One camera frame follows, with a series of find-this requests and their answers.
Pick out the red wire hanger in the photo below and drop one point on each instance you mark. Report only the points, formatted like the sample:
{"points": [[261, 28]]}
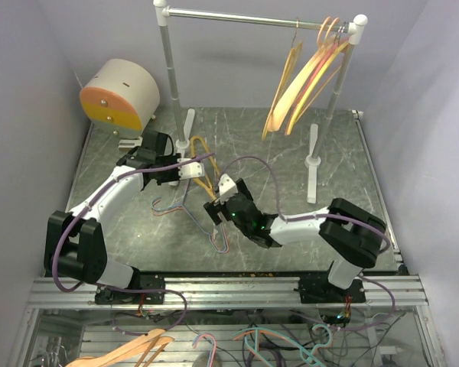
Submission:
{"points": [[181, 213]]}

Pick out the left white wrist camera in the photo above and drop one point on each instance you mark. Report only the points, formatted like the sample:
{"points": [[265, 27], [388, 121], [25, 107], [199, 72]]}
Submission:
{"points": [[191, 171]]}

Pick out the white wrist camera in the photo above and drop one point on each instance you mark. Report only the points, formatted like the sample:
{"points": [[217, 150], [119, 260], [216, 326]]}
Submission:
{"points": [[191, 171], [226, 188]]}

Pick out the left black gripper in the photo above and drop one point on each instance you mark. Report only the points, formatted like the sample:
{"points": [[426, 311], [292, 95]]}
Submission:
{"points": [[175, 177]]}

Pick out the pink blue hanger under table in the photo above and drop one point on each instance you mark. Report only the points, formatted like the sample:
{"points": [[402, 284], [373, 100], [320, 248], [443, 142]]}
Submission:
{"points": [[207, 358]]}

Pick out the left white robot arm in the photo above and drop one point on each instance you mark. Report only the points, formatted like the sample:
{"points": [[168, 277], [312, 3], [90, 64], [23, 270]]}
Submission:
{"points": [[75, 250]]}

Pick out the yellow plastic hanger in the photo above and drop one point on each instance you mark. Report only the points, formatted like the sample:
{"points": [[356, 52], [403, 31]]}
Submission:
{"points": [[313, 88]]}

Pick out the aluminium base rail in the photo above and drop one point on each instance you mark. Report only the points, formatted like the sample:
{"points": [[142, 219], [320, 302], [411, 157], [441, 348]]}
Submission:
{"points": [[234, 294]]}

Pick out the beige drum with orange face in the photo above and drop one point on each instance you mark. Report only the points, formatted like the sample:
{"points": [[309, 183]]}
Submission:
{"points": [[121, 98]]}

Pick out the blue wire hanger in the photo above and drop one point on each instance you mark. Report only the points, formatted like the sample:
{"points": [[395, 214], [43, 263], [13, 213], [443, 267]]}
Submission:
{"points": [[217, 237]]}

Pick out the white clothes rack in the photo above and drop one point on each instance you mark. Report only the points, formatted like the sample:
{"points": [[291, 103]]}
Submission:
{"points": [[336, 42]]}

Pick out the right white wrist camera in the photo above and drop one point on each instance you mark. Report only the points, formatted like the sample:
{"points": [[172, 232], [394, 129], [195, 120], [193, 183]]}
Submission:
{"points": [[226, 188]]}

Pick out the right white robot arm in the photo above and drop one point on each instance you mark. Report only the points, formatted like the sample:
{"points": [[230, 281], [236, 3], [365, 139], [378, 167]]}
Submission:
{"points": [[357, 236]]}

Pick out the wooden hanger under table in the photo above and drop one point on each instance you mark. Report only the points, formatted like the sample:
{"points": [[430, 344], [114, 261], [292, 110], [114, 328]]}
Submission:
{"points": [[140, 346]]}

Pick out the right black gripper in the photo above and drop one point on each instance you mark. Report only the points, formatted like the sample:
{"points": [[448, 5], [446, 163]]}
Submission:
{"points": [[213, 209]]}

